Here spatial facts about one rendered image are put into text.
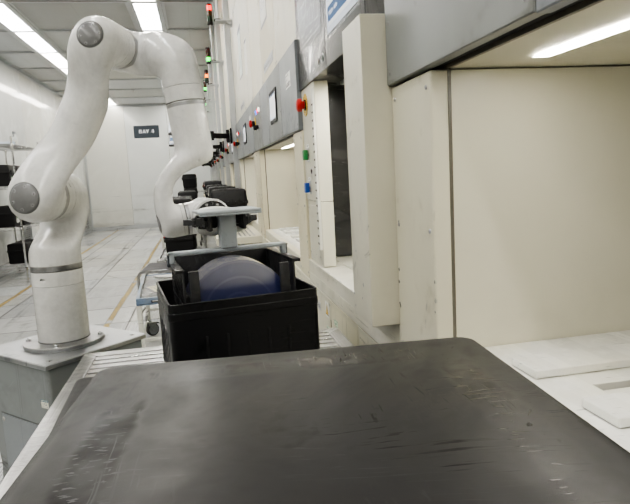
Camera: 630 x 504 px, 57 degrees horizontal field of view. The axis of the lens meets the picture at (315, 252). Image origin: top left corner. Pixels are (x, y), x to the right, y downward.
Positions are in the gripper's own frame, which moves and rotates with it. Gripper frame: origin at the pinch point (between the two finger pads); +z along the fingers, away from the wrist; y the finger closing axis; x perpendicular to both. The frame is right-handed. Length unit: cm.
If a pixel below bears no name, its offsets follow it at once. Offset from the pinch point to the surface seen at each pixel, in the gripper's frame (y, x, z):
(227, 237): 0.4, -2.9, 2.3
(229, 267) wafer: 1.5, -8.0, 8.3
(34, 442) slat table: 36, -30, 21
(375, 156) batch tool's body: -21.8, 10.9, 24.3
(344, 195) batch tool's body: -50, 1, -60
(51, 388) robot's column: 38, -35, -22
